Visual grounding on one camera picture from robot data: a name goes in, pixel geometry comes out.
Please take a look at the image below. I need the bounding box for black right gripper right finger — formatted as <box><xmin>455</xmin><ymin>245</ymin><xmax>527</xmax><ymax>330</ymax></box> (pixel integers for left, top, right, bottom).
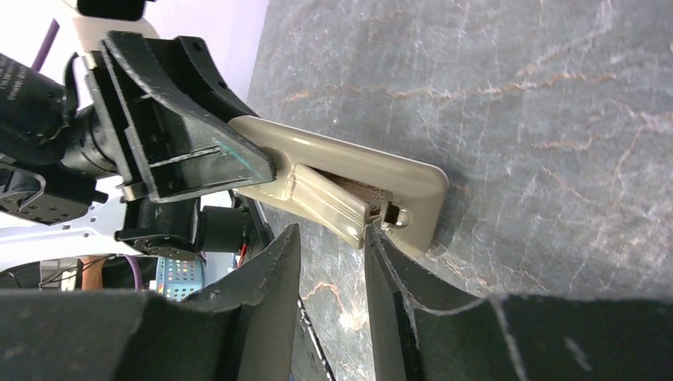
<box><xmin>364</xmin><ymin>228</ymin><xmax>672</xmax><ymax>380</ymax></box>

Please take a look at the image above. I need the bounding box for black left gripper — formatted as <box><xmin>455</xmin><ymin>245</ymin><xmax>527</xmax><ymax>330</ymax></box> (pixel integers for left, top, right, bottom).
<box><xmin>63</xmin><ymin>31</ymin><xmax>276</xmax><ymax>202</ymax></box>

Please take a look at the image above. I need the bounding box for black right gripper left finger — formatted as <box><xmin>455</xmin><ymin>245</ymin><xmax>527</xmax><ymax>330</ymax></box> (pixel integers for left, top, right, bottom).
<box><xmin>1</xmin><ymin>224</ymin><xmax>301</xmax><ymax>380</ymax></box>

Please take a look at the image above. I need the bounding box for white remote control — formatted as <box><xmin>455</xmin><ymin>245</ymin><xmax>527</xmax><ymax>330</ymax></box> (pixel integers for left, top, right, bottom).
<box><xmin>230</xmin><ymin>116</ymin><xmax>448</xmax><ymax>258</ymax></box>

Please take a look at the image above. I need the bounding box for beige battery cover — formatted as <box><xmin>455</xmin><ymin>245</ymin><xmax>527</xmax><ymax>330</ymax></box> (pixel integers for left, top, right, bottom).
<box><xmin>282</xmin><ymin>164</ymin><xmax>370</xmax><ymax>249</ymax></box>

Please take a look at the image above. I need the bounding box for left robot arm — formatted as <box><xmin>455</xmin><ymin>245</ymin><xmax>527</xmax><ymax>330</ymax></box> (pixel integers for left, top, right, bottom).
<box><xmin>1</xmin><ymin>1</ymin><xmax>276</xmax><ymax>259</ymax></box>

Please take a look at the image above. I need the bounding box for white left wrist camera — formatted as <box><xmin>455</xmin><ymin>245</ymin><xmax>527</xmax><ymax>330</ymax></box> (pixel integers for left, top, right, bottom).
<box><xmin>60</xmin><ymin>0</ymin><xmax>159</xmax><ymax>55</ymax></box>

